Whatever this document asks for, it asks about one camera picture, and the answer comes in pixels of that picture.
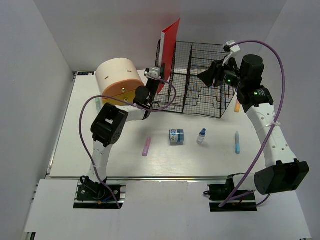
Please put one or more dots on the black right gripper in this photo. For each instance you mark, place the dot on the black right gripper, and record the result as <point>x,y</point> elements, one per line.
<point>215,71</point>

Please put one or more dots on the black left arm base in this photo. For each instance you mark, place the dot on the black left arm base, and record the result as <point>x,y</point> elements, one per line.
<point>94,195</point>

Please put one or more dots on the round white drawer cabinet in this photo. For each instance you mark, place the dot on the round white drawer cabinet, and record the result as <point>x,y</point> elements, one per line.
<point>118,80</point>

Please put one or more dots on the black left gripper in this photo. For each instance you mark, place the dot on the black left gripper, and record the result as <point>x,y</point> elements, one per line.
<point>162,72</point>

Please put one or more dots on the red folder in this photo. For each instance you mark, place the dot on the red folder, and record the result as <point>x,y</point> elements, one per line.
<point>167,46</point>

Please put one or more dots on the orange highlighter pen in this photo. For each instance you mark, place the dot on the orange highlighter pen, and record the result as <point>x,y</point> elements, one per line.
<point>237,107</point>

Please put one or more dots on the blue labelled clear jar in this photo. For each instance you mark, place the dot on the blue labelled clear jar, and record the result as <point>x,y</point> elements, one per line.
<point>176,137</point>

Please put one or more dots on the green highlighter pen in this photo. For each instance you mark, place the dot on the green highlighter pen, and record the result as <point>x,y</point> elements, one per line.
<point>98,104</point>

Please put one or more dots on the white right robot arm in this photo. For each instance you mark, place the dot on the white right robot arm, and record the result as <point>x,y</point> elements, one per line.
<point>283,172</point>

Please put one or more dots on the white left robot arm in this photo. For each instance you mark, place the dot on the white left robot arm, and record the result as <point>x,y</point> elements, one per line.
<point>109,123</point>

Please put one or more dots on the pink highlighter pen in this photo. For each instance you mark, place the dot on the pink highlighter pen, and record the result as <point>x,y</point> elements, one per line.
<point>146,147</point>

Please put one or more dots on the small blue cap bottle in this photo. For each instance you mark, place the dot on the small blue cap bottle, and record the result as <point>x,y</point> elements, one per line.
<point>201,136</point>

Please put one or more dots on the blue highlighter pen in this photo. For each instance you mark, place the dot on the blue highlighter pen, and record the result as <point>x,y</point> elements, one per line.
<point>237,143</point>

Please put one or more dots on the black wire mesh organizer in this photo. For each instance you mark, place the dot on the black wire mesh organizer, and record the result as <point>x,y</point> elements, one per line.
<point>192,96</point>

